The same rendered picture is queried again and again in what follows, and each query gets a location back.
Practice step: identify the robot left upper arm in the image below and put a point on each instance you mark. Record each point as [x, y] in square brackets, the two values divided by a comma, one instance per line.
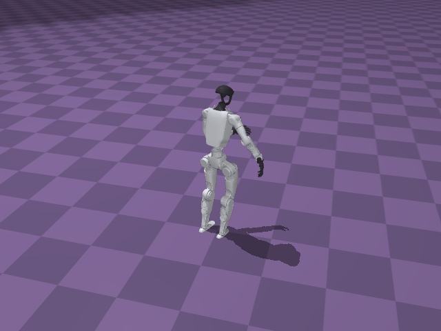
[204, 114]

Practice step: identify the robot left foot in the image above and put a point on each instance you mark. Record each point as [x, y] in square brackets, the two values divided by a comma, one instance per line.
[210, 224]

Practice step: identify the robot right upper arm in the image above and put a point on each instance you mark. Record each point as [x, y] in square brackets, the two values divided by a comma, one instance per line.
[235, 120]

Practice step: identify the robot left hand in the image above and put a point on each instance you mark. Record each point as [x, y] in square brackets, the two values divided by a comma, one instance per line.
[234, 131]

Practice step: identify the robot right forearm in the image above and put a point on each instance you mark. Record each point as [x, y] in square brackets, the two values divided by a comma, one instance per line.
[254, 150]

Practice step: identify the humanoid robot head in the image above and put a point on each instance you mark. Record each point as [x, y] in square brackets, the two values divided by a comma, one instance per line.
[223, 91]

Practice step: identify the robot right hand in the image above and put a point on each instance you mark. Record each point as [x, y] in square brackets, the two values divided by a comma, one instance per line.
[261, 165]

